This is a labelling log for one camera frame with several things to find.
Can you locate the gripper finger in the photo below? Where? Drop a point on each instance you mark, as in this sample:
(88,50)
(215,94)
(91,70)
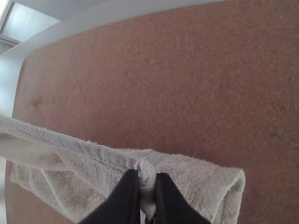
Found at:
(172,203)
(116,203)

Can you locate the pale towel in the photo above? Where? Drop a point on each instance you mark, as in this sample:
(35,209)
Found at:
(198,182)

